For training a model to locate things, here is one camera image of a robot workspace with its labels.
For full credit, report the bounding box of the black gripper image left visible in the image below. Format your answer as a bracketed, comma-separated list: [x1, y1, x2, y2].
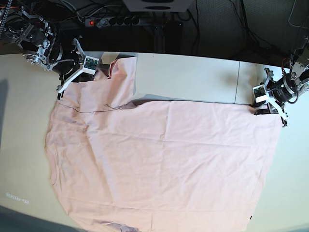
[52, 52, 94, 83]

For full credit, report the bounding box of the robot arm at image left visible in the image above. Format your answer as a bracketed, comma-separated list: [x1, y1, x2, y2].
[0, 0, 86, 83]

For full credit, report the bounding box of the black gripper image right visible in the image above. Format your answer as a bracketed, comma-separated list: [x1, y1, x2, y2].
[254, 77, 298, 116]

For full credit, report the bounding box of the metal table leg column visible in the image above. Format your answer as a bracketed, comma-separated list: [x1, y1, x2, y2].
[153, 26, 165, 54]

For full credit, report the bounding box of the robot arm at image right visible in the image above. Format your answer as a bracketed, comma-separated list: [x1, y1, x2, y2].
[252, 35, 309, 121]

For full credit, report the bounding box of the black power adapter box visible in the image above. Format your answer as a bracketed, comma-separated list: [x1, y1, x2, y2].
[165, 21, 183, 54]

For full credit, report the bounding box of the black power strip red switch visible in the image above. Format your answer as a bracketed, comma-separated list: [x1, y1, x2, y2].
[84, 16, 141, 28]

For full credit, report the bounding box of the pink T-shirt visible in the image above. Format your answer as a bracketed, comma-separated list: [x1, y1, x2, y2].
[45, 57, 282, 232]

